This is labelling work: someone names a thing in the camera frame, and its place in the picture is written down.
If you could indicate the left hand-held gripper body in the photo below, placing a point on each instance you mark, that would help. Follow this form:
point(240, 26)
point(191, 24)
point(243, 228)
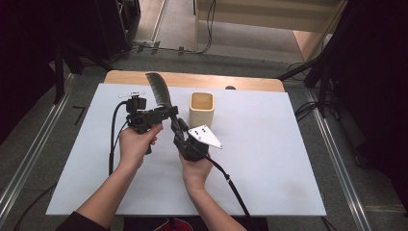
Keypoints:
point(141, 118)

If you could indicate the metal floor rail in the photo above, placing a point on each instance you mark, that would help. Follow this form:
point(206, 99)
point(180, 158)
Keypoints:
point(336, 160)
point(35, 154)

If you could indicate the black metal stand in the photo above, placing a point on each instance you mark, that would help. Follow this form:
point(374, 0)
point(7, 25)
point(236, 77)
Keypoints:
point(322, 86)
point(59, 73)

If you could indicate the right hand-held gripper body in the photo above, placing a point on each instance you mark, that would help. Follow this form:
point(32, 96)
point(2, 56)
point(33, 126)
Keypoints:
point(192, 150)

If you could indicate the dark sleeve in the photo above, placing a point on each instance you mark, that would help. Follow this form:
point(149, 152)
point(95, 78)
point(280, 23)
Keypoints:
point(80, 223)

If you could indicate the person's left hand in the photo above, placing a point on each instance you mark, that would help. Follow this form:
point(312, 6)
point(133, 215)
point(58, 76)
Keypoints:
point(134, 147)

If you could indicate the beige square cup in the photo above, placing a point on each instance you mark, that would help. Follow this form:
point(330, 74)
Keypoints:
point(201, 116)

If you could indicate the black cabinet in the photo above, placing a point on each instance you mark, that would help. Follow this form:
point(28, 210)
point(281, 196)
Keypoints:
point(118, 25)

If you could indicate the person's right hand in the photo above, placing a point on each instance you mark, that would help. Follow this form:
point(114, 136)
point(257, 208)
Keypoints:
point(195, 173)

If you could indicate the wooden table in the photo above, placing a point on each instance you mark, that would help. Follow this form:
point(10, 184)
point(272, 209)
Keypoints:
point(198, 79)

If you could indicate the white board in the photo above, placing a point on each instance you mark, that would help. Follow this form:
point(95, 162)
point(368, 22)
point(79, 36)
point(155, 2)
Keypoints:
point(272, 154)

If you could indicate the beige wooden furniture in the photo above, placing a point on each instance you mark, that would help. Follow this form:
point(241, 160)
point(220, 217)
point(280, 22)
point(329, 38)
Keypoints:
point(272, 16)

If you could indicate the red and black cloth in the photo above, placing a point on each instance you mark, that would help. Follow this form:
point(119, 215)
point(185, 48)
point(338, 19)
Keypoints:
point(174, 224)

